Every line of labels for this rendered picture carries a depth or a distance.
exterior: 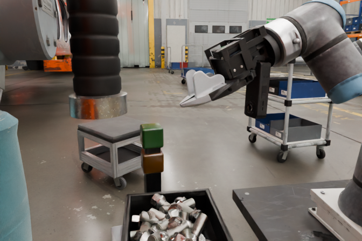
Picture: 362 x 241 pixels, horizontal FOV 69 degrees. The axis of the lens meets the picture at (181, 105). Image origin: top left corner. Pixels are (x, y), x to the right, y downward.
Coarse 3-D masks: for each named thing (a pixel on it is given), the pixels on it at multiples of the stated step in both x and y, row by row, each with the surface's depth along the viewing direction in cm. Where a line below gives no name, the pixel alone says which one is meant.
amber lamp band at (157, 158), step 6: (144, 156) 48; (150, 156) 48; (156, 156) 49; (162, 156) 49; (144, 162) 48; (150, 162) 49; (156, 162) 49; (162, 162) 49; (144, 168) 49; (150, 168) 49; (156, 168) 49; (162, 168) 50
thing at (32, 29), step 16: (0, 0) 26; (16, 0) 27; (32, 0) 27; (48, 0) 34; (0, 16) 27; (16, 16) 27; (32, 16) 28; (48, 16) 34; (0, 32) 28; (16, 32) 28; (32, 32) 29; (48, 32) 33; (0, 48) 29; (16, 48) 30; (32, 48) 30; (48, 48) 32; (0, 64) 32
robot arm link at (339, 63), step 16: (320, 48) 51; (336, 48) 50; (352, 48) 50; (320, 64) 52; (336, 64) 50; (352, 64) 50; (320, 80) 54; (336, 80) 51; (352, 80) 50; (336, 96) 52; (352, 96) 50
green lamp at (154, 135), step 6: (144, 126) 49; (150, 126) 49; (156, 126) 49; (144, 132) 47; (150, 132) 47; (156, 132) 48; (162, 132) 48; (144, 138) 47; (150, 138) 48; (156, 138) 48; (162, 138) 48; (144, 144) 48; (150, 144) 48; (156, 144) 48; (162, 144) 49
